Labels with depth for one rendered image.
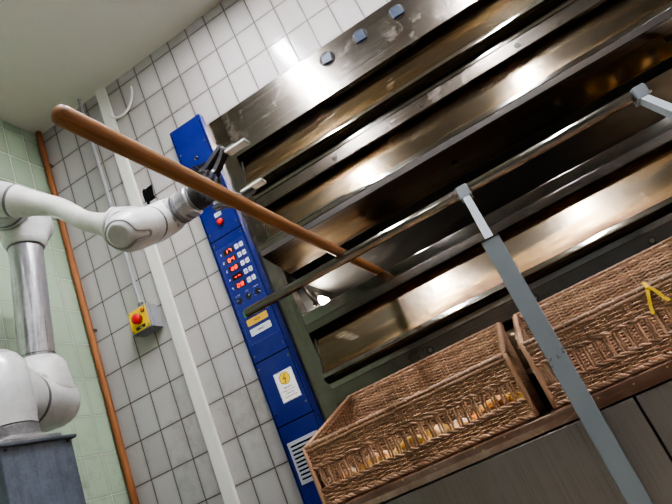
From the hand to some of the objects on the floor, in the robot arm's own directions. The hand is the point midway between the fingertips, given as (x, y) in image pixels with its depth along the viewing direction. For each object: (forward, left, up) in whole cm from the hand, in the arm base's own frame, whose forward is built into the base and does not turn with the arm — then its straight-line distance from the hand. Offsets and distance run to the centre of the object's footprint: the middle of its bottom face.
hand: (252, 162), depth 155 cm
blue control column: (-46, +147, -147) cm, 213 cm away
